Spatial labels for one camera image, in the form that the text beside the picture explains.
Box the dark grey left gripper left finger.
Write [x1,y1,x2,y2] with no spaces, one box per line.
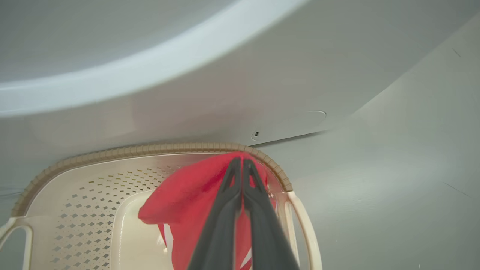
[187,157,243,270]

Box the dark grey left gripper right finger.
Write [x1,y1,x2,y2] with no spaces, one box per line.
[243,159,301,270]

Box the red garment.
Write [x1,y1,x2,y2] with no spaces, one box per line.
[138,151,279,270]

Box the cream perforated laundry basket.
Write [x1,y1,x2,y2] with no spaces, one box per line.
[0,142,323,270]

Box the white front-load washing machine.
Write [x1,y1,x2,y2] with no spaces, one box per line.
[0,0,480,197]

